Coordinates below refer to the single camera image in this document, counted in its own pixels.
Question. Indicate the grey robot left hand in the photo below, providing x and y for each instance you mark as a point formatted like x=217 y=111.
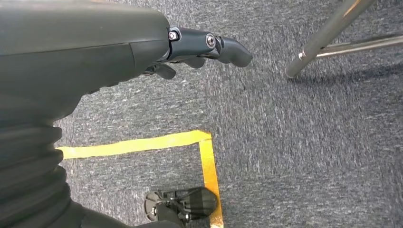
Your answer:
x=69 y=47

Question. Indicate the yellow floor tape square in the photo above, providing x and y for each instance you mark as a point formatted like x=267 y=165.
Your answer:
x=141 y=144

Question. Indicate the robot left arm ribbed sleeve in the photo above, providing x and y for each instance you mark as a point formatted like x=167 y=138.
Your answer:
x=28 y=176

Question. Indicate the stainless steel workbench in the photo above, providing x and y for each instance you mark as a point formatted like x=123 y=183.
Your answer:
x=327 y=31

